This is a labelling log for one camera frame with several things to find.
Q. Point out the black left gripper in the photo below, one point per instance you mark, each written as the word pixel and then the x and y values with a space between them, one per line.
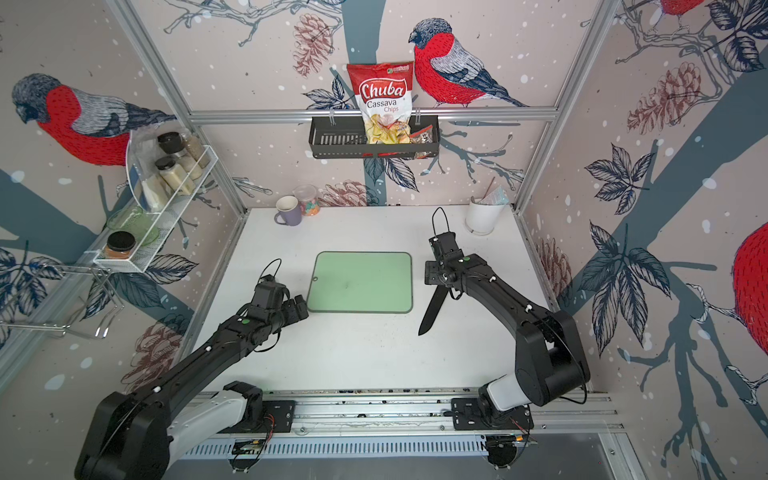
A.
pixel 295 314

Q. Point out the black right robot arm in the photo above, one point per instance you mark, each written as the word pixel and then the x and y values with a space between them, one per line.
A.
pixel 549 357

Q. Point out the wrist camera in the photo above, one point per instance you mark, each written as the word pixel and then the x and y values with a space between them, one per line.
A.
pixel 269 294
pixel 445 247

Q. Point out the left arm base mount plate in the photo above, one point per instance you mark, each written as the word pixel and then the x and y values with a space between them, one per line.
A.
pixel 265 417

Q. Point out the clear jar of colourful candies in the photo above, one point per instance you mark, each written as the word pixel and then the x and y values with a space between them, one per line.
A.
pixel 307 195

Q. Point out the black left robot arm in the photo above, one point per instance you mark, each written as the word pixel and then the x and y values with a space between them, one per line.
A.
pixel 141 434

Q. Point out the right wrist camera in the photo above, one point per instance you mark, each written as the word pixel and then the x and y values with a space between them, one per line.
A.
pixel 445 247

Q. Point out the black knife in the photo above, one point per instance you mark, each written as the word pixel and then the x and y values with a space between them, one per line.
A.
pixel 433 309

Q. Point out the white utensil cup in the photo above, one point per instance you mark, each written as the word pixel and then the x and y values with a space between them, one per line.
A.
pixel 481 219

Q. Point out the blister pack in cup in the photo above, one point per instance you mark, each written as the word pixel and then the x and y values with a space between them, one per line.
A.
pixel 496 197

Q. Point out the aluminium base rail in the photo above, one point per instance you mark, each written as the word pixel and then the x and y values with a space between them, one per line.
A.
pixel 338 413

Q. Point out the purple ceramic mug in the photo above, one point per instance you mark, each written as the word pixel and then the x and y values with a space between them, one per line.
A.
pixel 288 211

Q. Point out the orange jar black lid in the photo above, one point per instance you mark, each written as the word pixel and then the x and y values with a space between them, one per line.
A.
pixel 120 245

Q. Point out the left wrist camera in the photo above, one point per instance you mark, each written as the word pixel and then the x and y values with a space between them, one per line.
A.
pixel 269 294

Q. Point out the green cutting board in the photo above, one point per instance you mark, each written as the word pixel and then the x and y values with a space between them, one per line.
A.
pixel 367 282

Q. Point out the metal wire wall rack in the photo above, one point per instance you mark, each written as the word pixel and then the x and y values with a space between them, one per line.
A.
pixel 59 300

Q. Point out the clear acrylic wall shelf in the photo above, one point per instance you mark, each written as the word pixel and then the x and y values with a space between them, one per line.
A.
pixel 152 193

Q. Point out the green glass plate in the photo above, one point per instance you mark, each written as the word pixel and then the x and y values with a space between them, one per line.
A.
pixel 134 220

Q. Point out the red Chuba cassava chips bag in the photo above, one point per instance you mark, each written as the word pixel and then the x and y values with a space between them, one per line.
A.
pixel 383 93

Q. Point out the spice jar black lid lower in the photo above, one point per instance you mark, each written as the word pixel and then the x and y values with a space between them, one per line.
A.
pixel 175 176

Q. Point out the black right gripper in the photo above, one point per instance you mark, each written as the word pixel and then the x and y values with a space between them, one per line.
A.
pixel 429 277

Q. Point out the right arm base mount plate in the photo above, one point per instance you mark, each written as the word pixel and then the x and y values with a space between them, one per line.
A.
pixel 479 414

